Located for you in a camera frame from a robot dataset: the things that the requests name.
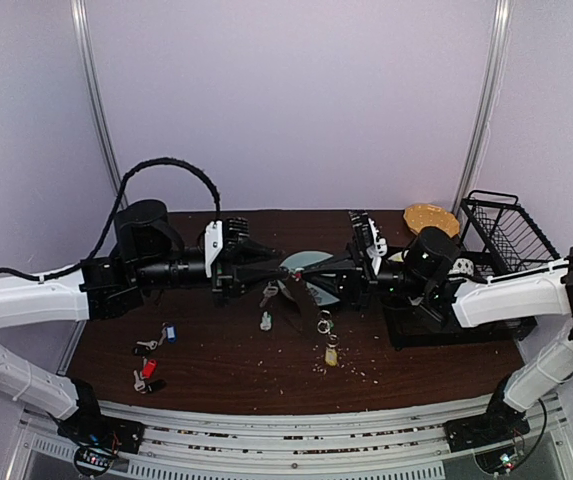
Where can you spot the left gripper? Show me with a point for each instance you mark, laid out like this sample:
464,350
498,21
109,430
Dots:
243,278

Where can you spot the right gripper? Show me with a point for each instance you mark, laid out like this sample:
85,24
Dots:
362,270

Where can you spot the silver key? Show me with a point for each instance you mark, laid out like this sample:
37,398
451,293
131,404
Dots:
139,384
270,291
152,345

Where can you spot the grey leather key holder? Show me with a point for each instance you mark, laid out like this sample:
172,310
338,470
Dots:
294,288

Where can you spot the yellow key tag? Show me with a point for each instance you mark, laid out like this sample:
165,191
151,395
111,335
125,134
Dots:
331,357

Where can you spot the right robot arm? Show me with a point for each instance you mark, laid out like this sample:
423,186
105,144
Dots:
424,275

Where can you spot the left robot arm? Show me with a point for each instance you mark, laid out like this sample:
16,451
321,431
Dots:
149,256

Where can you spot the light blue flower plate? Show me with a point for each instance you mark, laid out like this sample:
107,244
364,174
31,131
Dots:
322,286

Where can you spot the pale green key tag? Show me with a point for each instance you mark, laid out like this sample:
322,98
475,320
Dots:
266,322

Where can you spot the orange dotted plate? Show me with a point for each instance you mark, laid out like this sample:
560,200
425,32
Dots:
419,216

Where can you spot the blue key tag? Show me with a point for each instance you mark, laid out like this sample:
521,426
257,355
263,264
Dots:
169,333

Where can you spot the red key tag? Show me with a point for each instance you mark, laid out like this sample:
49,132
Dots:
149,368

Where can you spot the black key tag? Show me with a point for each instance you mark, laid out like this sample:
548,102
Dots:
155,386

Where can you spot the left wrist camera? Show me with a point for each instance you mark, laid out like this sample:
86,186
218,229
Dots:
225,241

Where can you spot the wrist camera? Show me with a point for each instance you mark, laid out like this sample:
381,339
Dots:
225,241
370,244

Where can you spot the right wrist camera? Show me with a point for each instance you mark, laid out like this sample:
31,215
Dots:
370,244

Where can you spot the black wire dish rack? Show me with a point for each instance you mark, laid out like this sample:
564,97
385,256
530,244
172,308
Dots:
518,277

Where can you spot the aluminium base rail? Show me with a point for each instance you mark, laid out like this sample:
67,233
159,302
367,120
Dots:
407,443

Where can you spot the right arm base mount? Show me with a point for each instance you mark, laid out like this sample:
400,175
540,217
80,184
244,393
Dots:
493,438

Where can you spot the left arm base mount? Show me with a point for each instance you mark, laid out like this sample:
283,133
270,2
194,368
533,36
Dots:
100,440

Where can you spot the left aluminium post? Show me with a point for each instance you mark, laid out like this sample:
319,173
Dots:
82,32

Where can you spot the aluminium post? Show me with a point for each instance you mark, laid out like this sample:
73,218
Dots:
82,32
489,93

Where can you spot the right aluminium post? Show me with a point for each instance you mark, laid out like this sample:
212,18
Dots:
489,93

